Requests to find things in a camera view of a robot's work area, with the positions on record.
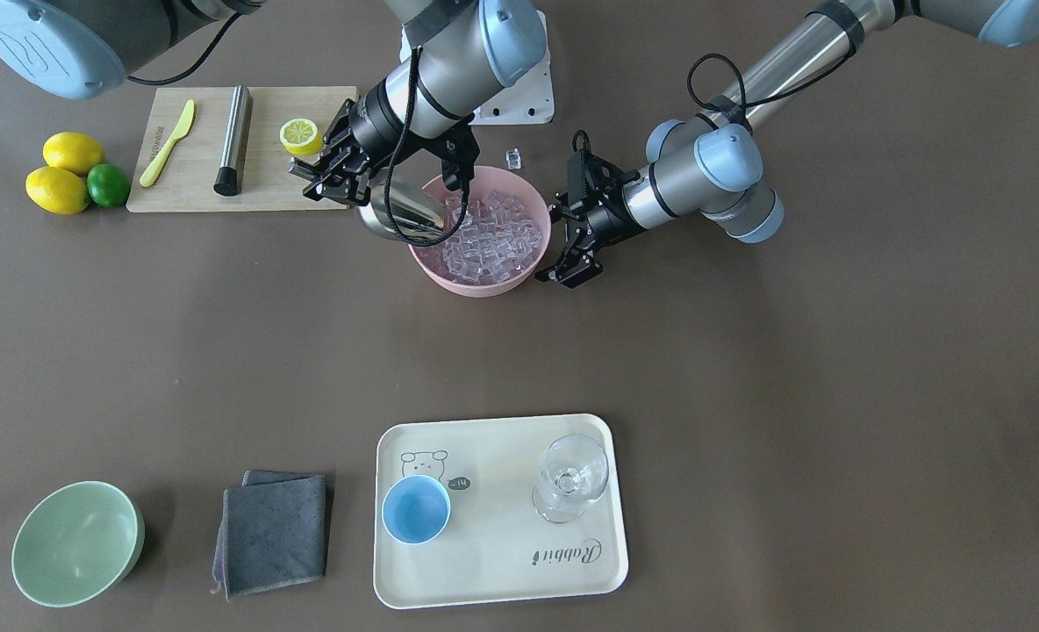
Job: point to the lower yellow lemon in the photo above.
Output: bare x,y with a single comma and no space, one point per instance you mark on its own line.
57,190

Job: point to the loose clear ice cube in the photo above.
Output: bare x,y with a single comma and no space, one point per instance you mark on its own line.
513,158

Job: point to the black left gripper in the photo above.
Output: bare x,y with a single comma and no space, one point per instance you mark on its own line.
609,214

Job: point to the cream serving tray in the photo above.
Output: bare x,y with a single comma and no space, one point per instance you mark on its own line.
496,547

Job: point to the clear wine glass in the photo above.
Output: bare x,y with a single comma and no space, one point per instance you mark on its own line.
573,475

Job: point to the steel ice scoop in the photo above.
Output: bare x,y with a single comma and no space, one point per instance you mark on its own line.
416,214

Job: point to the pile of clear ice cubes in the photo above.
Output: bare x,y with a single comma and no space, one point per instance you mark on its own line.
496,242

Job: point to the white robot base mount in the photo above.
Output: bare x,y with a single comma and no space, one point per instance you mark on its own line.
527,102

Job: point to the grey folded cloth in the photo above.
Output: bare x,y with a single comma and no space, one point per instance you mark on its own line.
273,533

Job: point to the upper yellow lemon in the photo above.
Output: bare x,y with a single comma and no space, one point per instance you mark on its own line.
78,153

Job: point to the green bowl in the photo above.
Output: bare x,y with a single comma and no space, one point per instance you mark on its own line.
77,544

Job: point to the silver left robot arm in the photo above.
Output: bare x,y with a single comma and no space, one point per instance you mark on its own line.
710,163

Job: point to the steel muddler black tip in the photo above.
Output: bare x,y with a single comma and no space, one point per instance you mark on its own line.
229,177

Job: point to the yellow lemon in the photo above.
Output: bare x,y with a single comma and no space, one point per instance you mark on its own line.
57,190
78,153

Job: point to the bamboo cutting board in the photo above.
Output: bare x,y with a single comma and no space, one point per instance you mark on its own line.
186,183

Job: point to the blue cup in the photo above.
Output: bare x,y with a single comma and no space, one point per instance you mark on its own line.
416,510

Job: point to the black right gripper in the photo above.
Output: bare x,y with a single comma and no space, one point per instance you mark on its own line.
369,125

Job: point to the pink bowl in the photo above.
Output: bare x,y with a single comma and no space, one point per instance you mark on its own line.
507,182

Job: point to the yellow plastic knife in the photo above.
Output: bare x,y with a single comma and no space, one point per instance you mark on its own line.
180,131

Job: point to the half lemon slice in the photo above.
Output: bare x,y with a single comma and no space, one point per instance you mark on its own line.
301,137

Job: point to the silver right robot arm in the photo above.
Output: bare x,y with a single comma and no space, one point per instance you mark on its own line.
463,54

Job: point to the green lime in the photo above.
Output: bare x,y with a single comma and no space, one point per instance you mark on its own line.
108,185

